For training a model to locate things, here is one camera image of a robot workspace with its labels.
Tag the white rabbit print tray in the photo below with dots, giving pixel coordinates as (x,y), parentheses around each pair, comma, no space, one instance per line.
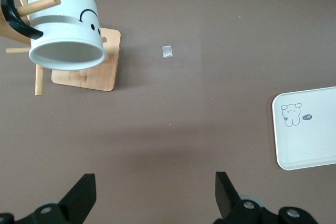
(309,142)

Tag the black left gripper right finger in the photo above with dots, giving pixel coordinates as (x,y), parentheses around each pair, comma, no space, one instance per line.
(228,205)

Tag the white smiley mug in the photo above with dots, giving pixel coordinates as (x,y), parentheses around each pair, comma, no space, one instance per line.
(65,32)

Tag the wooden mug stand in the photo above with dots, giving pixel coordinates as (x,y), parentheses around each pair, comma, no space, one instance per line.
(86,77)

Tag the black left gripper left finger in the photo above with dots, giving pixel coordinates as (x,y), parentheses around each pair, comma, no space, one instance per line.
(73,203)

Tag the small clear tape piece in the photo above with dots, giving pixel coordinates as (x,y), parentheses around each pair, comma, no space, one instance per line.
(167,52)

